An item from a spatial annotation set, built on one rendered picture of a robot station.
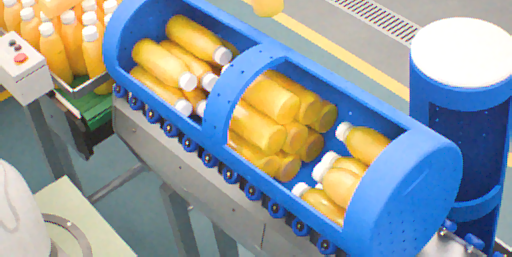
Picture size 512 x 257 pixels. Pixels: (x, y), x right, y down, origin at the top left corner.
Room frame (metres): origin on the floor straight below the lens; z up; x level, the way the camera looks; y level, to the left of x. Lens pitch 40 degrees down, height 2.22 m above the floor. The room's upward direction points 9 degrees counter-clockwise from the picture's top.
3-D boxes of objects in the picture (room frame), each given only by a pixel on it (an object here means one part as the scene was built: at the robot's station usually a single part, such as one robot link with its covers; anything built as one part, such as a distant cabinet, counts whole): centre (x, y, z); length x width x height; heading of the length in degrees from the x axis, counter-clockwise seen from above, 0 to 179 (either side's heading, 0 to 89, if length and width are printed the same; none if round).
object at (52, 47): (1.80, 0.53, 0.99); 0.07 x 0.07 x 0.18
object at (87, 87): (1.76, 0.30, 0.96); 0.40 x 0.01 x 0.03; 126
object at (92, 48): (1.74, 0.40, 0.99); 0.07 x 0.07 x 0.18
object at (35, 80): (1.69, 0.61, 1.05); 0.20 x 0.10 x 0.10; 36
